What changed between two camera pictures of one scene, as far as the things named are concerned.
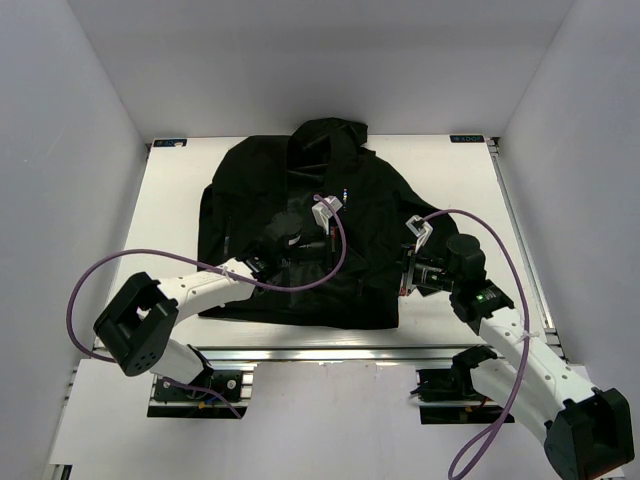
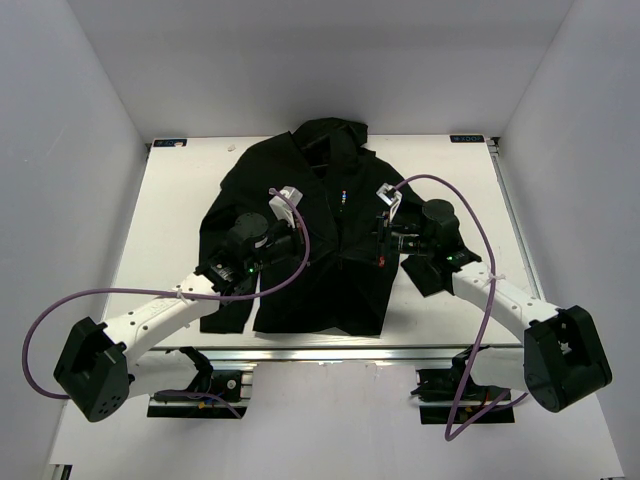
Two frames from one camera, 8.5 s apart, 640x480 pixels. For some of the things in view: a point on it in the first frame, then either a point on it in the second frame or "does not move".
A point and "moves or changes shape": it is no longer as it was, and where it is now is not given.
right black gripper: (410, 258) → (385, 229)
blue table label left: (169, 143) does not move
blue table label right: (467, 139) does not move
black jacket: (343, 193) moves or changes shape
